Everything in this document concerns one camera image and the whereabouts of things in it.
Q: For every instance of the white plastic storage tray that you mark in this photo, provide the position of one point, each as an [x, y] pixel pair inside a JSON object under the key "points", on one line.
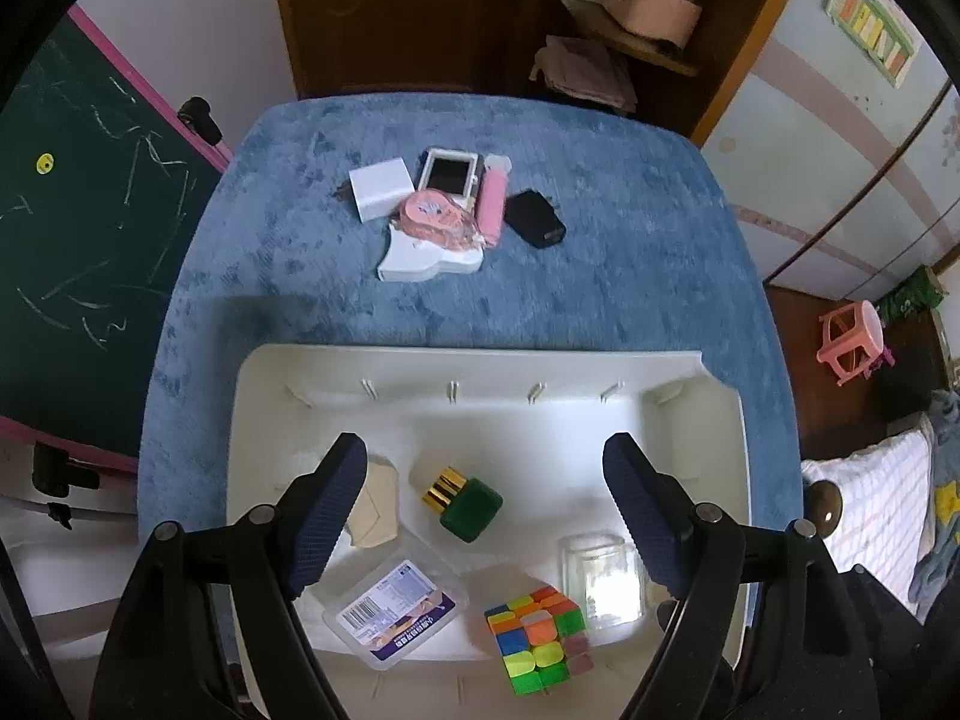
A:
{"points": [[530, 425]]}

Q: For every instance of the green chalkboard pink frame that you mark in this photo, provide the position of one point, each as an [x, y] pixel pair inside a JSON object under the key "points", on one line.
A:
{"points": [[101, 196]]}

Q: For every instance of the black power adapter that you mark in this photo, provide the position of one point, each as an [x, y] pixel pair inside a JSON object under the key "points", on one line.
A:
{"points": [[532, 216]]}

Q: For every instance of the blue textured table cloth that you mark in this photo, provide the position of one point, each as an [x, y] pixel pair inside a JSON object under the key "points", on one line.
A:
{"points": [[652, 259]]}

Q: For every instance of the white power adapter cube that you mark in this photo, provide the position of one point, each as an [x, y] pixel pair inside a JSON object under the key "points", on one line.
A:
{"points": [[376, 190]]}

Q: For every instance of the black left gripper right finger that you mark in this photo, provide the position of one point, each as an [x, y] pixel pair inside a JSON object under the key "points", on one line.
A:
{"points": [[762, 625]]}

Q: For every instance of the white device with screen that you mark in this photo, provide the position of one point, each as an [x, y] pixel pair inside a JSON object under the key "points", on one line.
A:
{"points": [[452, 172]]}

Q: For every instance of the black clamp knob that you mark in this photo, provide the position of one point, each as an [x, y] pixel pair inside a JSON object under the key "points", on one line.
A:
{"points": [[196, 115]]}

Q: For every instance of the white checked pillow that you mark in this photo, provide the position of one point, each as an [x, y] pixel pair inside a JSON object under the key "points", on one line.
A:
{"points": [[886, 515]]}

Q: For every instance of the green perfume bottle gold cap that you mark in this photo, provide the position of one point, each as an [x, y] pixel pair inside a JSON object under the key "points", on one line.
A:
{"points": [[465, 506]]}

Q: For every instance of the brown wooden door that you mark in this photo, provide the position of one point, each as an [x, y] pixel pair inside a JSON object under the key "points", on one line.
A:
{"points": [[366, 46]]}

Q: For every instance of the pink plastic stool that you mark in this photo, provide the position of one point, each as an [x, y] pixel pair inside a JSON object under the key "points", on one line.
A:
{"points": [[853, 342]]}

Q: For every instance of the folded beige cloth stack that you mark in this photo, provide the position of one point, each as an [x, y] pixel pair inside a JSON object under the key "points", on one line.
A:
{"points": [[582, 69]]}

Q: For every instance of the clear plastic card box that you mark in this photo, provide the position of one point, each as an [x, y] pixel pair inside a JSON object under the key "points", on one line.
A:
{"points": [[397, 607]]}

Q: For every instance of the wooden shelf board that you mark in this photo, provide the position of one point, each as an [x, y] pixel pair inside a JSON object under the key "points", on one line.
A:
{"points": [[593, 21]]}

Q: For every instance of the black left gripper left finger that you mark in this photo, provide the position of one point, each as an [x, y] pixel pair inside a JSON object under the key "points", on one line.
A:
{"points": [[163, 656]]}

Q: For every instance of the white tape dispenser base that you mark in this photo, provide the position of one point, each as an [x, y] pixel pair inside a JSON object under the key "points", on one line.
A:
{"points": [[413, 260]]}

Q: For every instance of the pink tube with cap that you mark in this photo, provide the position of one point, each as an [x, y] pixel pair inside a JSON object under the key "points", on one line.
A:
{"points": [[491, 202]]}

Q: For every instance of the beige folded paper piece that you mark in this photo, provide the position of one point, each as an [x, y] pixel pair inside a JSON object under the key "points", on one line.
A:
{"points": [[373, 520]]}

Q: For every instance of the colourful rubik cube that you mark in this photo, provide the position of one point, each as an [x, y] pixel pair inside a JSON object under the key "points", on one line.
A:
{"points": [[542, 640]]}

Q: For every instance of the blue star blanket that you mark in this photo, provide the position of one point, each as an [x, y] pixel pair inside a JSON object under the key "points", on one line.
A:
{"points": [[941, 561]]}

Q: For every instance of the pink tape roll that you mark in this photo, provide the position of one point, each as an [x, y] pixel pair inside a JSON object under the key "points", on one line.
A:
{"points": [[433, 216]]}

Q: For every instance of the colourful wall poster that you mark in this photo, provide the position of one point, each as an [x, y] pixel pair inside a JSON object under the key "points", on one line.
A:
{"points": [[883, 31]]}

